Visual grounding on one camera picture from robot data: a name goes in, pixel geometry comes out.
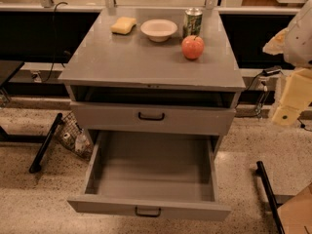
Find open grey drawer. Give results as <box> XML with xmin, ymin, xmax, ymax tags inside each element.
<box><xmin>67</xmin><ymin>132</ymin><xmax>231</xmax><ymax>221</ymax></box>

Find red apple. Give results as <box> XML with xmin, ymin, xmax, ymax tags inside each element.
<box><xmin>181</xmin><ymin>35</ymin><xmax>205</xmax><ymax>59</ymax></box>

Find black cable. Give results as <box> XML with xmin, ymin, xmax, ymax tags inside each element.
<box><xmin>42</xmin><ymin>1</ymin><xmax>69</xmax><ymax>84</ymax></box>
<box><xmin>235</xmin><ymin>69</ymin><xmax>312</xmax><ymax>132</ymax></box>

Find white bowl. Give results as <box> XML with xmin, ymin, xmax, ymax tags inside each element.
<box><xmin>140</xmin><ymin>19</ymin><xmax>177</xmax><ymax>42</ymax></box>

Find yellow sponge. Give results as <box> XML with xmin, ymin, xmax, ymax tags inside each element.
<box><xmin>110</xmin><ymin>17</ymin><xmax>137</xmax><ymax>35</ymax></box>

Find grey drawer cabinet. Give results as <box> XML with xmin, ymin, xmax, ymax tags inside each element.
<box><xmin>58</xmin><ymin>6</ymin><xmax>247</xmax><ymax>138</ymax></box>

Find closed grey drawer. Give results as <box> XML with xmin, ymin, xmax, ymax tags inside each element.
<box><xmin>70</xmin><ymin>102</ymin><xmax>235</xmax><ymax>136</ymax></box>

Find black power adapter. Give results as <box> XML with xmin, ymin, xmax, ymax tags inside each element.
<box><xmin>262</xmin><ymin>65</ymin><xmax>282</xmax><ymax>76</ymax></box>

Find black table leg right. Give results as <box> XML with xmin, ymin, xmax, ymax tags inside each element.
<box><xmin>255</xmin><ymin>161</ymin><xmax>286</xmax><ymax>234</ymax></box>

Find wire waste basket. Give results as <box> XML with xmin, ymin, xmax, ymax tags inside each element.
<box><xmin>56</xmin><ymin>112</ymin><xmax>93</xmax><ymax>161</ymax></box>

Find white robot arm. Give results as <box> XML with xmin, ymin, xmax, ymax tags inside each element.
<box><xmin>262</xmin><ymin>0</ymin><xmax>312</xmax><ymax>126</ymax></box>

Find wooden board right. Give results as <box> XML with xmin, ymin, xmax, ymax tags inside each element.
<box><xmin>278</xmin><ymin>183</ymin><xmax>312</xmax><ymax>234</ymax></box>

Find black table leg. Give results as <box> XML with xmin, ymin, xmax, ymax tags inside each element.
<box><xmin>255</xmin><ymin>161</ymin><xmax>286</xmax><ymax>234</ymax></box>
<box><xmin>28</xmin><ymin>113</ymin><xmax>62</xmax><ymax>174</ymax></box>

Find black table leg left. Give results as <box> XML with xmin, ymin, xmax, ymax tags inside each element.
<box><xmin>28</xmin><ymin>113</ymin><xmax>62</xmax><ymax>174</ymax></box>

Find green soda can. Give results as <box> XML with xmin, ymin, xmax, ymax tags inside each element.
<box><xmin>182</xmin><ymin>8</ymin><xmax>203</xmax><ymax>37</ymax></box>

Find black cable right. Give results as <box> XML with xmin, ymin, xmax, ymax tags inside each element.
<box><xmin>235</xmin><ymin>69</ymin><xmax>312</xmax><ymax>132</ymax></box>

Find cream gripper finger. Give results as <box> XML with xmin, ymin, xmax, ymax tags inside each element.
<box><xmin>262</xmin><ymin>28</ymin><xmax>288</xmax><ymax>56</ymax></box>
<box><xmin>272</xmin><ymin>67</ymin><xmax>312</xmax><ymax>126</ymax></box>

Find black cable left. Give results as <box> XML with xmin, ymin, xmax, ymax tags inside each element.
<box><xmin>42</xmin><ymin>1</ymin><xmax>69</xmax><ymax>84</ymax></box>

